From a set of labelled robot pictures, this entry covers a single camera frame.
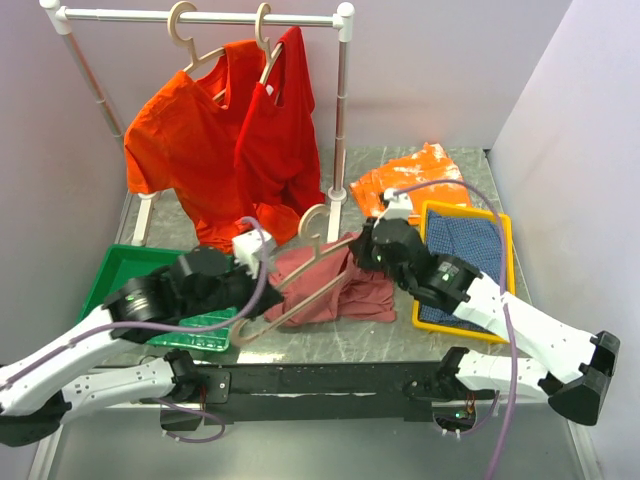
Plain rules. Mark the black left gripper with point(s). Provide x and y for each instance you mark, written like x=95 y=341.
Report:
x=259 y=303

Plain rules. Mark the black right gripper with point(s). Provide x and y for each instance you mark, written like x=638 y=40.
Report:
x=360 y=247

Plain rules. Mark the dusty pink t shirt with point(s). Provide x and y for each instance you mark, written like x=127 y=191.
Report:
x=361 y=295

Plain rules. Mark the green plastic tray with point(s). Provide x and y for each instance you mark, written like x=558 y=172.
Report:
x=123 y=262

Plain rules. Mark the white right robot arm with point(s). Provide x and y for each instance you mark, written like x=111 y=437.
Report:
x=573 y=368

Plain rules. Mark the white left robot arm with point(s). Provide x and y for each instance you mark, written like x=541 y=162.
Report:
x=55 y=384

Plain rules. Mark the orange white patterned shirt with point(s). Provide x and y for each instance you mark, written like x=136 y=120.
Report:
x=428 y=164

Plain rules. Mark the blue checked shirt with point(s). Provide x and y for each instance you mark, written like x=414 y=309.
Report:
x=474 y=240

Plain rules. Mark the red t shirt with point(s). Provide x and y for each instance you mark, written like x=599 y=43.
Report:
x=276 y=157

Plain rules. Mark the orange t shirt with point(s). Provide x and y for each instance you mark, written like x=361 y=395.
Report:
x=184 y=139

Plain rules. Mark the beige hanger with red shirt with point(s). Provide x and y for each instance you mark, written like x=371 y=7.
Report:
x=264 y=43

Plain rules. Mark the beige hanger with orange shirt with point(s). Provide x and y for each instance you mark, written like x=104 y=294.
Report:
x=196 y=61

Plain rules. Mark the yellow plastic tray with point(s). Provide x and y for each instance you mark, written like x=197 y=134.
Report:
x=507 y=262

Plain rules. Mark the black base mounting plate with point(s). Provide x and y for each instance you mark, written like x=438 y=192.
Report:
x=333 y=391

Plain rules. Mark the white clothes rack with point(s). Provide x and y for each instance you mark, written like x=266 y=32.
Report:
x=342 y=21

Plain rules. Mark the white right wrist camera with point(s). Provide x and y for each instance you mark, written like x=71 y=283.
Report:
x=397 y=205

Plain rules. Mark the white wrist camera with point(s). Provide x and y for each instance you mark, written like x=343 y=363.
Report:
x=397 y=205
x=249 y=249

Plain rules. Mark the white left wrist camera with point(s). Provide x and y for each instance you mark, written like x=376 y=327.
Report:
x=249 y=249

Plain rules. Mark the aluminium frame rail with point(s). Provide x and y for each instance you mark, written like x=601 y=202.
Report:
x=122 y=442

